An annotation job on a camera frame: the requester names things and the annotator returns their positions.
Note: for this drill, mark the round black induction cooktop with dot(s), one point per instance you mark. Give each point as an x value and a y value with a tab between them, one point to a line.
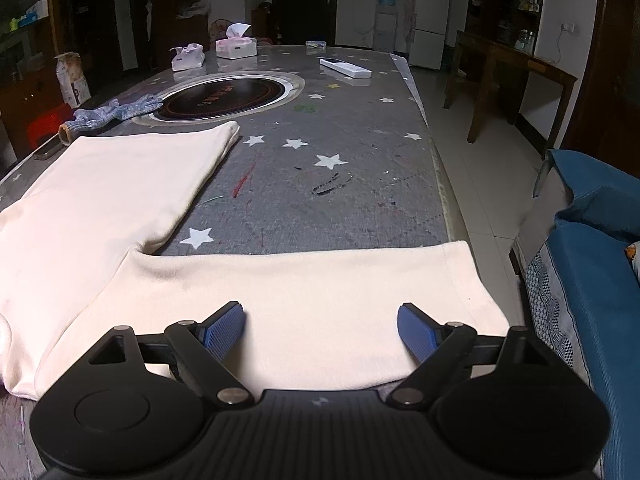
220	97

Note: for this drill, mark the red plastic stool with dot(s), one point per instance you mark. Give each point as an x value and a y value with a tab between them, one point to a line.
39	124

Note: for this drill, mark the white refrigerator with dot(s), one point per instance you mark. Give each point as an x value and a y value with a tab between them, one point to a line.
428	33

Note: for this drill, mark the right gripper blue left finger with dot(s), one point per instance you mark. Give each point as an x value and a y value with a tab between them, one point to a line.
200	348

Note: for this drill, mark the dark wooden side table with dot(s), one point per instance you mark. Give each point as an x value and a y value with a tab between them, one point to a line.
505	73

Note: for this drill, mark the grey star pattern tablecloth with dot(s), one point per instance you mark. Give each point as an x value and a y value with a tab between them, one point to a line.
348	164

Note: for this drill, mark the small clear plastic box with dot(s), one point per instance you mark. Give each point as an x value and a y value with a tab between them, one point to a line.
315	46

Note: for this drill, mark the white tissue box pink top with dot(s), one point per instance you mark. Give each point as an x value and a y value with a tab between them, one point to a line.
236	44

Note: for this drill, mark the floral patterned pillow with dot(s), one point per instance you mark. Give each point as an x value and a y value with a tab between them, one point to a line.
632	253

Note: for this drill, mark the white remote control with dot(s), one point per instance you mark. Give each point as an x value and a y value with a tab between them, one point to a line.
345	68

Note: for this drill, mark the cream white garment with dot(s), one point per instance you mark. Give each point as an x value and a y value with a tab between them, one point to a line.
79	256

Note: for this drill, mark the water dispenser with blue bottle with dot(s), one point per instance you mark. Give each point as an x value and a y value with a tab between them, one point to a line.
385	26

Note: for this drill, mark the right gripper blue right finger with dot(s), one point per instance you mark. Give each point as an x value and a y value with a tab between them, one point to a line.
440	351

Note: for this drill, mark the brown white paper bag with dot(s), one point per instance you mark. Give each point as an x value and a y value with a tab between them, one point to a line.
73	83

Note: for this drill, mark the blue knitted work glove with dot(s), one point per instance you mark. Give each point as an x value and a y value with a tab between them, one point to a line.
86	121

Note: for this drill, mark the small pink tissue pack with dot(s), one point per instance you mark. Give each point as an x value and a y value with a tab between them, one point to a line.
187	58

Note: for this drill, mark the blue sofa cushion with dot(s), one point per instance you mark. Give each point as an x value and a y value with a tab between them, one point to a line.
583	296

